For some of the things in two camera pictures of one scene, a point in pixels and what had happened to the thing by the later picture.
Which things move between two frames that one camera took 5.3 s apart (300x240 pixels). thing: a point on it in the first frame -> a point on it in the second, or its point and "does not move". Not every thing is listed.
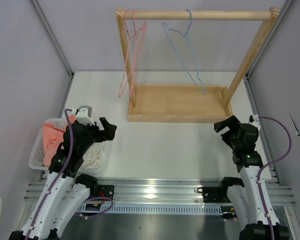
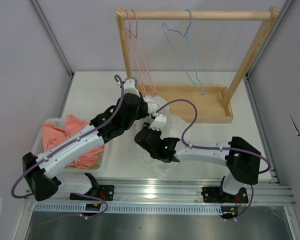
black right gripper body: x=235 y=142 -> x=156 y=132
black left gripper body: x=93 y=134 -> x=141 y=113
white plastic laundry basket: x=36 y=159 does not move
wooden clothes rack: x=188 y=103 does not move
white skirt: x=94 y=156 -> x=171 y=126
